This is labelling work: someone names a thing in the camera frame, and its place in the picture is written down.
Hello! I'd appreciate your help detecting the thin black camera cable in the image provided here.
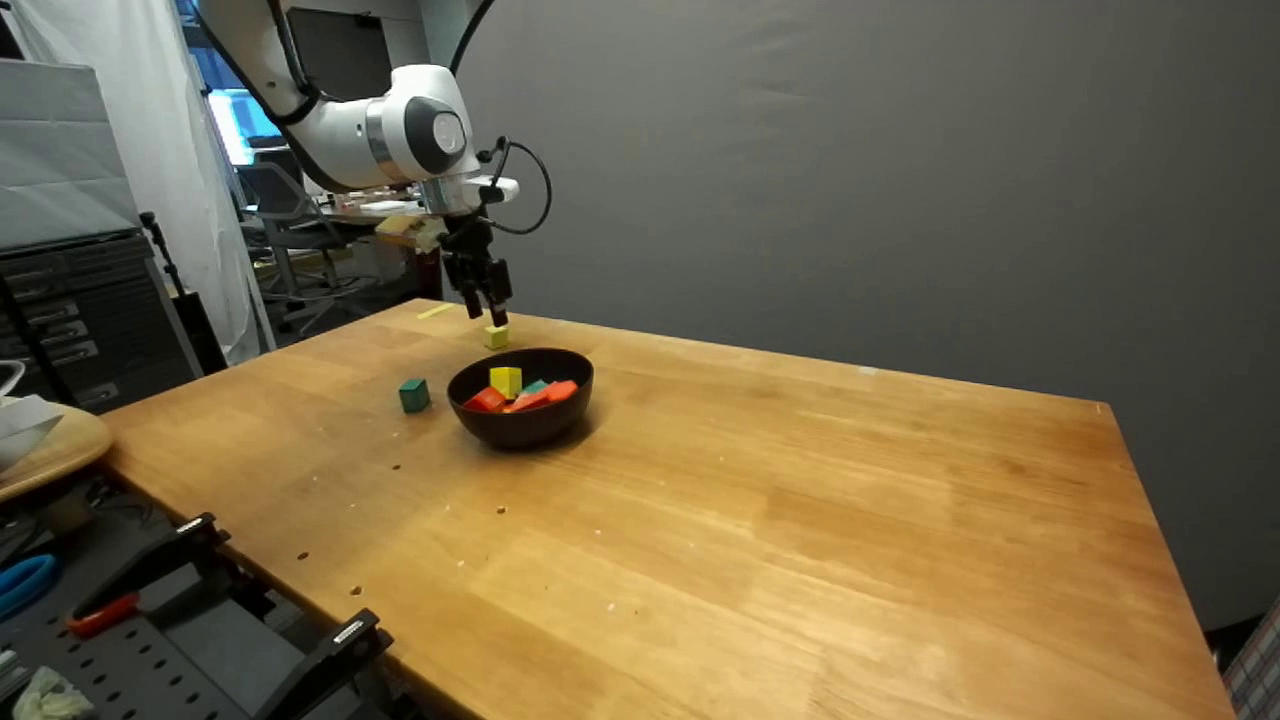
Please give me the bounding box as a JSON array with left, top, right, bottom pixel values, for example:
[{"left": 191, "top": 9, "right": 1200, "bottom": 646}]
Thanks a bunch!
[{"left": 480, "top": 134, "right": 556, "bottom": 241}]

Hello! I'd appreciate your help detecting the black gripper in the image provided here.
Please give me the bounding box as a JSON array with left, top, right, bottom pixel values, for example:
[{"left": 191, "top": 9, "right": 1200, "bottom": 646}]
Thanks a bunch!
[{"left": 441, "top": 212, "right": 517, "bottom": 331}]

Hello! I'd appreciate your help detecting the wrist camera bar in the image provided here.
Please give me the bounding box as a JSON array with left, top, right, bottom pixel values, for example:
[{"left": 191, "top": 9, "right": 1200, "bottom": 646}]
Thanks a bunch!
[{"left": 455, "top": 170, "right": 526, "bottom": 212}]

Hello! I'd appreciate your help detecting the black round bowl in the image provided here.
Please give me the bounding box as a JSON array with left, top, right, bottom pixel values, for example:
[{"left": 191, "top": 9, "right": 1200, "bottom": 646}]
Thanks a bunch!
[{"left": 445, "top": 343, "right": 595, "bottom": 457}]

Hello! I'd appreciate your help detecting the round wooden board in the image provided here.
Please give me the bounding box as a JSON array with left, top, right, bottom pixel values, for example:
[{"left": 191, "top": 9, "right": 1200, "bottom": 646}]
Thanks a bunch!
[{"left": 0, "top": 398, "right": 115, "bottom": 509}]

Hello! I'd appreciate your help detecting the small red cube block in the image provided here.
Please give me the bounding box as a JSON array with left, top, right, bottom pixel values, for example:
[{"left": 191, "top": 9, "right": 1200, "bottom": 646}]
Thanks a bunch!
[{"left": 526, "top": 377, "right": 583, "bottom": 410}]

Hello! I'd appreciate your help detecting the grey checked fabric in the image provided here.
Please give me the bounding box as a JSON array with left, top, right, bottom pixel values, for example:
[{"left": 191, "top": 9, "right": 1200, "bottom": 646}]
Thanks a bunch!
[{"left": 1211, "top": 598, "right": 1280, "bottom": 720}]

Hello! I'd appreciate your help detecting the grey panel box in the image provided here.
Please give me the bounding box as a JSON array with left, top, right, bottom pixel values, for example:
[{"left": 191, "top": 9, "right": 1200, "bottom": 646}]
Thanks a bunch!
[{"left": 0, "top": 56, "right": 143, "bottom": 253}]

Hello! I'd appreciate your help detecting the blue handled tool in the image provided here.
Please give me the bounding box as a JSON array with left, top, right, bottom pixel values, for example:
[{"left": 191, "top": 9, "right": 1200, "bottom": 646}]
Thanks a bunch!
[{"left": 0, "top": 552, "right": 62, "bottom": 622}]

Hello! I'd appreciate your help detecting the black pegboard bench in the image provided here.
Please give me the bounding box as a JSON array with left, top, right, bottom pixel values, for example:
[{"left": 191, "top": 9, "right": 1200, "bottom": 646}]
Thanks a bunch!
[{"left": 0, "top": 465, "right": 445, "bottom": 720}]

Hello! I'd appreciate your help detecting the black drawer cabinet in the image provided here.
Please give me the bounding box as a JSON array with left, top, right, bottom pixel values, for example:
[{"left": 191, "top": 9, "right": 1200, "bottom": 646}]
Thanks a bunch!
[{"left": 0, "top": 227, "right": 203, "bottom": 410}]

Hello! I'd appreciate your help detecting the white plastic bag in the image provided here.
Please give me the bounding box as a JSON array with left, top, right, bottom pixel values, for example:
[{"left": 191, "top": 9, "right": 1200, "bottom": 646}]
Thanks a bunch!
[{"left": 0, "top": 356, "right": 68, "bottom": 472}]

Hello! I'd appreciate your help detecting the dark monitor screen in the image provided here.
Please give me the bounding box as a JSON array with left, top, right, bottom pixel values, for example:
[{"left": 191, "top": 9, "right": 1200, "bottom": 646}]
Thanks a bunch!
[{"left": 283, "top": 3, "right": 394, "bottom": 103}]

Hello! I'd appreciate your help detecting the white crumpled object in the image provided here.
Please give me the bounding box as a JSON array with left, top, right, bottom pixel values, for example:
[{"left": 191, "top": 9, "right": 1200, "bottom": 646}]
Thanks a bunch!
[{"left": 8, "top": 659, "right": 95, "bottom": 720}]

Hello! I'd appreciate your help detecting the grey fabric backdrop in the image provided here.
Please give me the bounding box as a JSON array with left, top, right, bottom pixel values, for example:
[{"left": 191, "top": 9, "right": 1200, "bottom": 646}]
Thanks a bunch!
[{"left": 452, "top": 0, "right": 1280, "bottom": 631}]

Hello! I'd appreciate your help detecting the blue lit screen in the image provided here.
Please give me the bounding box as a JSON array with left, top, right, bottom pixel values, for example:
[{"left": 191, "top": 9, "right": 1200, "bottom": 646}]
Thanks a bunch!
[{"left": 203, "top": 85, "right": 293, "bottom": 170}]

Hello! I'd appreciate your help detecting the white curtain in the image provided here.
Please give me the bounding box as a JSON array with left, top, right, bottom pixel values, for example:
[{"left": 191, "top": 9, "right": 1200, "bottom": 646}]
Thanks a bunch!
[{"left": 10, "top": 0, "right": 275, "bottom": 365}]

